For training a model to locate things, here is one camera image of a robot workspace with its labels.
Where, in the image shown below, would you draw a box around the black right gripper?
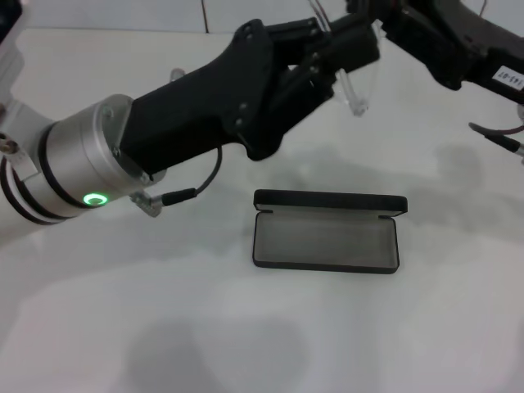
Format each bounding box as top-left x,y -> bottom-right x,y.
346,0 -> 524,103

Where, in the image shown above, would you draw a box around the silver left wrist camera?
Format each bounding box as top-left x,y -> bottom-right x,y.
0,0 -> 26,124

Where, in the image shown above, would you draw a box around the clear white glasses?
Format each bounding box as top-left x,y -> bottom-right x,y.
309,0 -> 389,119

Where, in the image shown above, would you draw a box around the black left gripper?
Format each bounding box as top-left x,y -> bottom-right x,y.
116,20 -> 382,177

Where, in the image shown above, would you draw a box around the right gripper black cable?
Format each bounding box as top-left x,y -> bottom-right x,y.
468,121 -> 524,165

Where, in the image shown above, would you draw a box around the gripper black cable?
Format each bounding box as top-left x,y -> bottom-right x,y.
468,121 -> 524,165
129,143 -> 224,219

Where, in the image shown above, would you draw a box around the black glasses case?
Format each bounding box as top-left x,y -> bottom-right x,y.
251,188 -> 409,275

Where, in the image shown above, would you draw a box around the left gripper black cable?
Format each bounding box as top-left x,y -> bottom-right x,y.
129,143 -> 224,219

